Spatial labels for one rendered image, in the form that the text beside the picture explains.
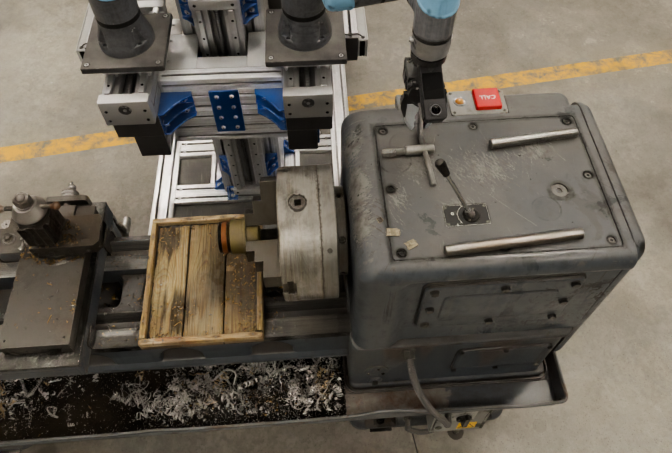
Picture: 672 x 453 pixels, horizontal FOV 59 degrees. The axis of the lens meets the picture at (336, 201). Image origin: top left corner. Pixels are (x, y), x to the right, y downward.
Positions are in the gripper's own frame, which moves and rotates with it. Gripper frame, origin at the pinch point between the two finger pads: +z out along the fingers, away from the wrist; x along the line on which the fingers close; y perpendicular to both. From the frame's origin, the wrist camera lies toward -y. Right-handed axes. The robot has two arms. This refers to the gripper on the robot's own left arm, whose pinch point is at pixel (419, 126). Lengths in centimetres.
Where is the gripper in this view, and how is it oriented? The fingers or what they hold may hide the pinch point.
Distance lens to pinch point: 133.5
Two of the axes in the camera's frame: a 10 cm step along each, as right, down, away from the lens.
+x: -10.0, 0.6, -0.4
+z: 0.0, 5.6, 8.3
